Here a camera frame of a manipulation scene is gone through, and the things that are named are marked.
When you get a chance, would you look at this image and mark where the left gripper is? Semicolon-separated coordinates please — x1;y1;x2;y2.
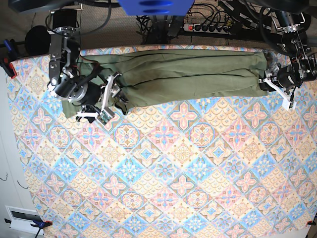
259;63;302;111

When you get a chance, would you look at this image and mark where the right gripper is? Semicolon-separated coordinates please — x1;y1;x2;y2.
68;72;129;125

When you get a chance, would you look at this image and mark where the green t-shirt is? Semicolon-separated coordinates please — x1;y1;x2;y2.
61;49;269;119

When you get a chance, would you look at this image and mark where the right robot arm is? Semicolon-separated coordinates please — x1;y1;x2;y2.
48;8;128;125

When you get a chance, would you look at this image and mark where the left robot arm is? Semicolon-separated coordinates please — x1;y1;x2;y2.
259;7;317;110

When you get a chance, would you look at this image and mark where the patterned tablecloth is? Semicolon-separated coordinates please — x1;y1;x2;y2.
6;56;317;238

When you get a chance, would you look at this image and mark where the white power strip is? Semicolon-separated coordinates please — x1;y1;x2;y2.
183;23;230;34

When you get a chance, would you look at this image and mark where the blue clamp upper left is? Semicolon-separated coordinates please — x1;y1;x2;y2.
0;39;17;79

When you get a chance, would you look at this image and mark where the blue clamp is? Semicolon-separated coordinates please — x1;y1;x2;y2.
4;219;53;238
0;39;17;79

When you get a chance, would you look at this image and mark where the blue clamp lower left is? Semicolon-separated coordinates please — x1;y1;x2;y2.
4;219;53;238

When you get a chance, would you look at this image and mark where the red clamp lower right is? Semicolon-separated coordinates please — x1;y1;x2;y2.
307;221;317;226

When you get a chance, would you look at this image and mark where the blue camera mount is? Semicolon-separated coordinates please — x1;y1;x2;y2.
118;0;194;16

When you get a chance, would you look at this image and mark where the white wall outlet box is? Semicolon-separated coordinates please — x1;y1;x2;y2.
5;205;41;235

